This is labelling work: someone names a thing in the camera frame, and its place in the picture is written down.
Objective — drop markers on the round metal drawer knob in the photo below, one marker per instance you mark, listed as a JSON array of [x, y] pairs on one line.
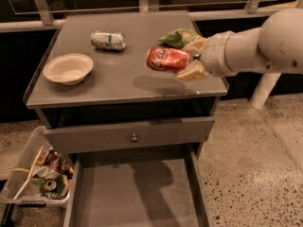
[[134, 138]]

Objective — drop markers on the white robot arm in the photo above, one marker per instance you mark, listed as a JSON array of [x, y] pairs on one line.
[[274, 47]]

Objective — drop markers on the green chip bag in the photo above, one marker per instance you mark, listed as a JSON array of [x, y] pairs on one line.
[[180, 37]]

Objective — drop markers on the green white soda can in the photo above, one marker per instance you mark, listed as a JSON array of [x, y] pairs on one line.
[[108, 41]]

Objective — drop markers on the glass railing with metal posts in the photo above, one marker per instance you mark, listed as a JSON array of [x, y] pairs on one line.
[[29, 14]]

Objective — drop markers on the grey top drawer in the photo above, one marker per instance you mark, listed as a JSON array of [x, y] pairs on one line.
[[118, 136]]

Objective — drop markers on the grey open middle drawer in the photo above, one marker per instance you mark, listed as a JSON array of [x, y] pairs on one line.
[[153, 188]]

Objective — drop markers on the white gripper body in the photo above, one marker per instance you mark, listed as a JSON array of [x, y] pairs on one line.
[[213, 57]]

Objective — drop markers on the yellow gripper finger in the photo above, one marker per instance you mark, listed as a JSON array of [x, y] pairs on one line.
[[195, 48], [193, 71]]

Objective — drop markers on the white diagonal pole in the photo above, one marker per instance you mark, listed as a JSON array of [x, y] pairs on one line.
[[267, 82]]

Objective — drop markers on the grey cabinet with counter top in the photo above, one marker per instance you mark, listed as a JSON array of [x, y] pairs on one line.
[[120, 88]]

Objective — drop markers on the brown snack wrapper in bin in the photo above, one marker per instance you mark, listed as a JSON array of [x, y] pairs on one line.
[[51, 165]]

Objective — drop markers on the white paper bowl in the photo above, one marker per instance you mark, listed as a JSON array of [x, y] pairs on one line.
[[69, 69]]

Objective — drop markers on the red coke can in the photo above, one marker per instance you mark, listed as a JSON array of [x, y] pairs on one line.
[[167, 59]]

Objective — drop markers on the clear plastic trash bin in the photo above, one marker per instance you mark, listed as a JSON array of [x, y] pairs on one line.
[[23, 186]]

